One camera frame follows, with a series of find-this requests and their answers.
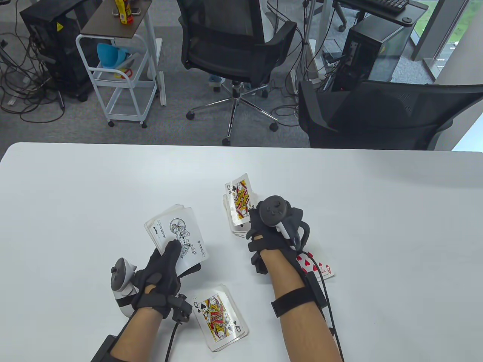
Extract person's left hand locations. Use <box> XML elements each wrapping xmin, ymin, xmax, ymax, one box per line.
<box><xmin>132</xmin><ymin>239</ymin><xmax>202</xmax><ymax>320</ymax></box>

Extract person's right hand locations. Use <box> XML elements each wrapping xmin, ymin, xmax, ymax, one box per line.
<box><xmin>246</xmin><ymin>206</ymin><xmax>306</xmax><ymax>261</ymax></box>

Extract face clubs playing card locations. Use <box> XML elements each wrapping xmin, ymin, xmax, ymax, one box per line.
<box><xmin>225</xmin><ymin>173</ymin><xmax>259</xmax><ymax>221</ymax></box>

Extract pile of hearts cards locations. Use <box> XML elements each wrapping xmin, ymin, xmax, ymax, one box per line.
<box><xmin>296</xmin><ymin>251</ymin><xmax>335</xmax><ymax>282</ymax></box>

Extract deck of playing cards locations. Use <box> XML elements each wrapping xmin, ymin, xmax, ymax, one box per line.
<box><xmin>144</xmin><ymin>204</ymin><xmax>209</xmax><ymax>276</ymax></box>

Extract pile of spades cards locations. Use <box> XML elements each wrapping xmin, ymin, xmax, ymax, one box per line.
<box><xmin>192</xmin><ymin>285</ymin><xmax>249</xmax><ymax>352</ymax></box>

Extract black forearm sensor box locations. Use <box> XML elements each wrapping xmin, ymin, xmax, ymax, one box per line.
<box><xmin>305</xmin><ymin>272</ymin><xmax>328</xmax><ymax>310</ymax></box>
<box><xmin>91</xmin><ymin>334</ymin><xmax>117</xmax><ymax>362</ymax></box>

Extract person's right forearm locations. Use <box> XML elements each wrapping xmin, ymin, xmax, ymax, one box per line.
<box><xmin>261</xmin><ymin>249</ymin><xmax>345</xmax><ymax>362</ymax></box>

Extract person's left forearm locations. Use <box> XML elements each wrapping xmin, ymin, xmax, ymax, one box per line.
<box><xmin>109</xmin><ymin>307</ymin><xmax>164</xmax><ymax>362</ymax></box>

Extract grey white handheld controller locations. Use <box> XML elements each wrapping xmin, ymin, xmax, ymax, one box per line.
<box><xmin>111</xmin><ymin>258</ymin><xmax>138</xmax><ymax>317</ymax></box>
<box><xmin>257</xmin><ymin>195</ymin><xmax>311</xmax><ymax>250</ymax></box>

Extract black elastic armband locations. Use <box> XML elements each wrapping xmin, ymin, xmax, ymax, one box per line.
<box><xmin>271</xmin><ymin>287</ymin><xmax>318</xmax><ymax>318</ymax></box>

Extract black mesh office chair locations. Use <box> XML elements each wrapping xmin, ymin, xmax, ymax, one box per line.
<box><xmin>298</xmin><ymin>80</ymin><xmax>483</xmax><ymax>150</ymax></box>

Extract black chair with chrome base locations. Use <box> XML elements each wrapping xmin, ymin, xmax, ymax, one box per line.
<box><xmin>176</xmin><ymin>0</ymin><xmax>297</xmax><ymax>147</ymax></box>

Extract white metal stand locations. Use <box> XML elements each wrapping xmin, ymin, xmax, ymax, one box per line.
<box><xmin>300</xmin><ymin>0</ymin><xmax>332</xmax><ymax>89</ymax></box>

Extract white rolling cart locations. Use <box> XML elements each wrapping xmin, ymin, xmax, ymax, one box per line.
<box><xmin>75</xmin><ymin>33</ymin><xmax>159</xmax><ymax>129</ymax></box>

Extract black computer tower glass panel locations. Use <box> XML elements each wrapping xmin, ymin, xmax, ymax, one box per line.
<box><xmin>332</xmin><ymin>17</ymin><xmax>415</xmax><ymax>92</ymax></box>

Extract black chair leg with castor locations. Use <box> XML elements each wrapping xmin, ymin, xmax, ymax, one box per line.
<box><xmin>334</xmin><ymin>6</ymin><xmax>368</xmax><ymax>32</ymax></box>

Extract blue plastic funnel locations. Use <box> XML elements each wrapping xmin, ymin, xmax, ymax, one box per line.
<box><xmin>97</xmin><ymin>43</ymin><xmax>127</xmax><ymax>69</ymax></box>

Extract black computer tower yellow sticker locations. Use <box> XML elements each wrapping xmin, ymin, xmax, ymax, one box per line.
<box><xmin>20</xmin><ymin>0</ymin><xmax>102</xmax><ymax>101</ymax></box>

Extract white side table brown top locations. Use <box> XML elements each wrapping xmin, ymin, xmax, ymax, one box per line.
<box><xmin>81</xmin><ymin>0</ymin><xmax>166</xmax><ymax>107</ymax></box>

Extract black keyboard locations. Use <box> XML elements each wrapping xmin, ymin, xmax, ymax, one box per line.
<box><xmin>353</xmin><ymin>0</ymin><xmax>410</xmax><ymax>15</ymax></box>

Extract yellow bottle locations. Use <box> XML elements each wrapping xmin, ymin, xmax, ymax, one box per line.
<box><xmin>115</xmin><ymin>0</ymin><xmax>129</xmax><ymax>25</ymax></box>

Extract dark grey desk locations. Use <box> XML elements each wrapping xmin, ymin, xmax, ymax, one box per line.
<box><xmin>332</xmin><ymin>0</ymin><xmax>429</xmax><ymax>25</ymax></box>

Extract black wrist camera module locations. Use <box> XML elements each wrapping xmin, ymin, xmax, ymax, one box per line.
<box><xmin>249</xmin><ymin>251</ymin><xmax>269</xmax><ymax>275</ymax></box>
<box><xmin>168</xmin><ymin>294</ymin><xmax>193</xmax><ymax>324</ymax></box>

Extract black glove cable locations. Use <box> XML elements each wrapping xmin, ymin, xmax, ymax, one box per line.
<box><xmin>294</xmin><ymin>222</ymin><xmax>346</xmax><ymax>362</ymax></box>
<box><xmin>164</xmin><ymin>322</ymin><xmax>180</xmax><ymax>362</ymax></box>

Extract tangle of black floor cables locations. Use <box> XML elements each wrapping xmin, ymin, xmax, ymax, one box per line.
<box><xmin>0</xmin><ymin>23</ymin><xmax>68</xmax><ymax>123</ymax></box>

